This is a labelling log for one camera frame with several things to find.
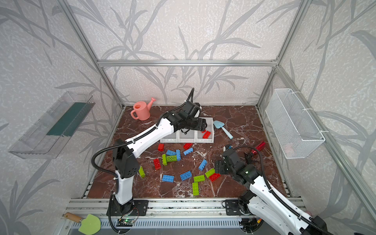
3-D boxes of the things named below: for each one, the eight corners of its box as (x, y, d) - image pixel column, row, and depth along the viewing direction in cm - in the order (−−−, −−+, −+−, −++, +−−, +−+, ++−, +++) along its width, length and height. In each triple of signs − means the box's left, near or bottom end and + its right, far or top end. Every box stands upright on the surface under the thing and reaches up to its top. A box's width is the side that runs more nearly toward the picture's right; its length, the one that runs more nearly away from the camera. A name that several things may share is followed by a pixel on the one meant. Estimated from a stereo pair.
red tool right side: (255, 155, 94) (256, 153, 91) (250, 151, 96) (252, 149, 93) (265, 146, 98) (267, 143, 96) (261, 142, 100) (262, 140, 97)
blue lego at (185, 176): (181, 181, 84) (181, 180, 83) (179, 176, 86) (179, 174, 85) (192, 176, 86) (192, 175, 85) (190, 171, 88) (189, 169, 87)
